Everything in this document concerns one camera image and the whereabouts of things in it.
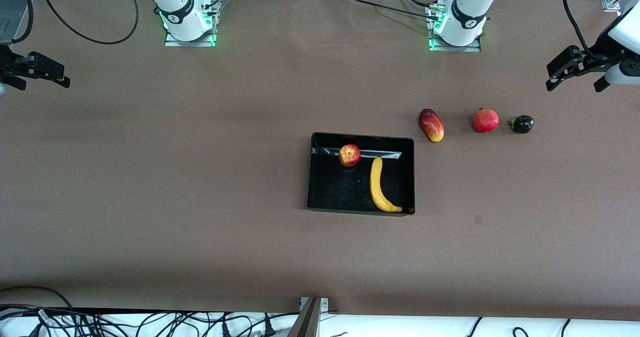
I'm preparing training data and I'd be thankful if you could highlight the yellow banana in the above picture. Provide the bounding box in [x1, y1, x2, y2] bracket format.
[369, 156, 403, 213]

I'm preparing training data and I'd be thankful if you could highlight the red yellow mango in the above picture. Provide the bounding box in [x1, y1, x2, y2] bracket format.
[418, 108, 445, 143]

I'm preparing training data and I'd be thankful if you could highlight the red yellow apple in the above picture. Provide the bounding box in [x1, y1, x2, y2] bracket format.
[338, 144, 361, 168]

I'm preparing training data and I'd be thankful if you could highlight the brown table cover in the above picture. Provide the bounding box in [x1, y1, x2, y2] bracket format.
[0, 0, 640, 315]

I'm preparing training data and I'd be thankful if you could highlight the grey base cable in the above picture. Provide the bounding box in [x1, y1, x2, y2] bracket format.
[217, 0, 246, 15]

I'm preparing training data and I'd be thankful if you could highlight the grey aluminium camera pole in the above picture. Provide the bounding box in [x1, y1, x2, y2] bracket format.
[287, 297, 323, 337]

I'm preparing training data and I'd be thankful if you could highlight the black plastic box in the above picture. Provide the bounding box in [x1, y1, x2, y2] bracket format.
[306, 131, 416, 217]

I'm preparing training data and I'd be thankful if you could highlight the black looping cable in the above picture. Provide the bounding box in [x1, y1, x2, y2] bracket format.
[0, 286, 75, 312]

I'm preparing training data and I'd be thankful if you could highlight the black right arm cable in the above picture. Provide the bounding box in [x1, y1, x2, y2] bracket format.
[10, 0, 140, 45]

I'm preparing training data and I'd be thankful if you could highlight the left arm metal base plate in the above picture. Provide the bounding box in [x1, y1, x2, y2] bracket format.
[427, 4, 482, 53]

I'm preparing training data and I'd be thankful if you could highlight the dark purple mangosteen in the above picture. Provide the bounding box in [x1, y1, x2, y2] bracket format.
[508, 115, 535, 135]

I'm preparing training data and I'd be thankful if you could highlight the silver pole bracket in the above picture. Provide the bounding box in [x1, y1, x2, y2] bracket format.
[299, 297, 330, 314]

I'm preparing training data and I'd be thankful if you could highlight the black base cable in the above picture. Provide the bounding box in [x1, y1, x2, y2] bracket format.
[350, 0, 441, 20]

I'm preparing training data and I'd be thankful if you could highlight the red pomegranate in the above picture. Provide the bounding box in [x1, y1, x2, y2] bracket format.
[472, 107, 500, 134]

